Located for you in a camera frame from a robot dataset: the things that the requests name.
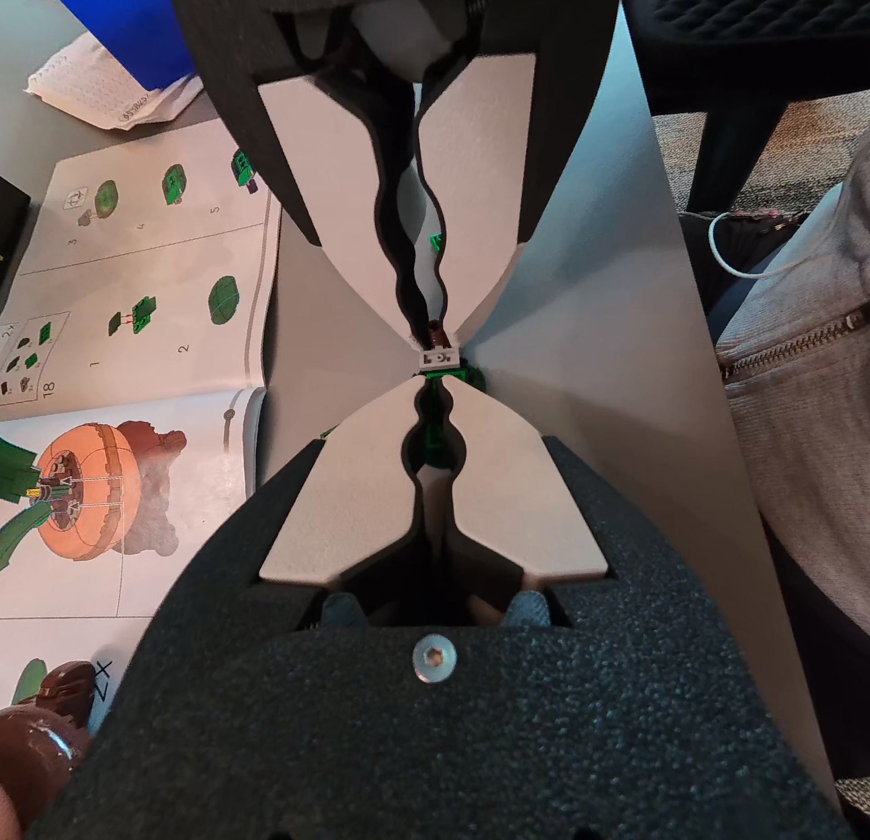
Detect small white and red piece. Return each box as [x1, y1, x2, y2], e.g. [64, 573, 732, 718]
[420, 320, 458, 370]

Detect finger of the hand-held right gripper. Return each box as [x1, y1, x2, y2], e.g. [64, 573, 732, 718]
[413, 53, 538, 350]
[257, 72, 439, 351]

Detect black product box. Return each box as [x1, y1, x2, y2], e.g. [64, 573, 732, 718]
[0, 177, 32, 311]

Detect instruction booklet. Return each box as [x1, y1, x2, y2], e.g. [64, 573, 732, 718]
[0, 116, 283, 739]

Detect printed white paper sheet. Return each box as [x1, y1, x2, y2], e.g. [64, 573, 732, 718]
[26, 31, 205, 132]

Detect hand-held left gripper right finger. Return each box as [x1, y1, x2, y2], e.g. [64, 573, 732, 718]
[435, 375, 609, 592]

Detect dark pants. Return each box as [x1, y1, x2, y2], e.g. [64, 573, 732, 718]
[680, 211, 870, 781]

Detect white desk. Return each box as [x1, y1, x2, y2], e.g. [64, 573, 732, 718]
[0, 0, 840, 814]

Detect peach brick flower pot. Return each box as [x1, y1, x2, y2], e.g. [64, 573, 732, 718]
[0, 660, 97, 840]

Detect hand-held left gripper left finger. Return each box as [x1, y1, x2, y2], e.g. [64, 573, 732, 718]
[258, 375, 436, 592]

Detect blue box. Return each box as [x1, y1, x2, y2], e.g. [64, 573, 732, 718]
[26, 0, 198, 94]

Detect green oval leaf plate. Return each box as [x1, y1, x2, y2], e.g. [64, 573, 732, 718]
[418, 360, 488, 470]

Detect white cord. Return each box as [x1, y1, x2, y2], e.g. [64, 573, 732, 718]
[708, 208, 849, 281]

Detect black chair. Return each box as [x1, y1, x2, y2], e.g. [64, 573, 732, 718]
[622, 0, 870, 213]

